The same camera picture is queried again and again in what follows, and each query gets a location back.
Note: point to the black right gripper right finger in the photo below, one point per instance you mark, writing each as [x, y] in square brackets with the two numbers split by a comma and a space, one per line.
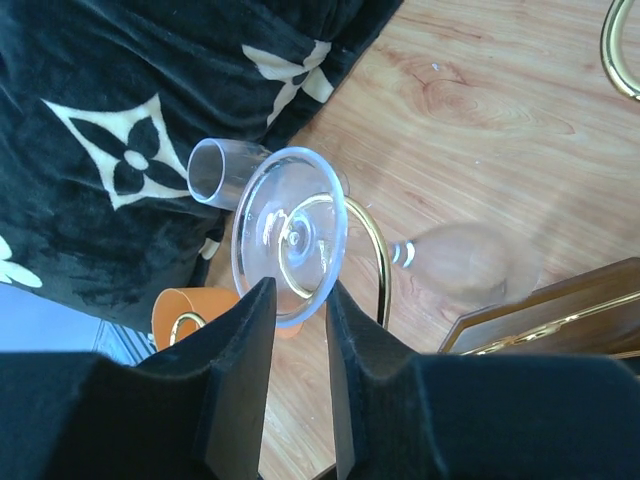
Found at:
[400, 414]

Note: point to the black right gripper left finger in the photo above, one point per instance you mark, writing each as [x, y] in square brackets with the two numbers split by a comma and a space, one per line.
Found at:
[192, 411]

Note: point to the orange wine glass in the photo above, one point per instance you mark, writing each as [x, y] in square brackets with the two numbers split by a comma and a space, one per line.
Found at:
[179, 312]

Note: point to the clear wine glass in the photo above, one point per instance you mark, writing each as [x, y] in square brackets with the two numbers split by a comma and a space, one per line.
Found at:
[296, 224]
[246, 178]

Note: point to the gold wine glass rack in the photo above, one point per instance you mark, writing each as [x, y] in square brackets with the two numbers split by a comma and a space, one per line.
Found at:
[503, 111]

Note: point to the black floral blanket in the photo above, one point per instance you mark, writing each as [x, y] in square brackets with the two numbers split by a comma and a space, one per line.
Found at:
[102, 103]

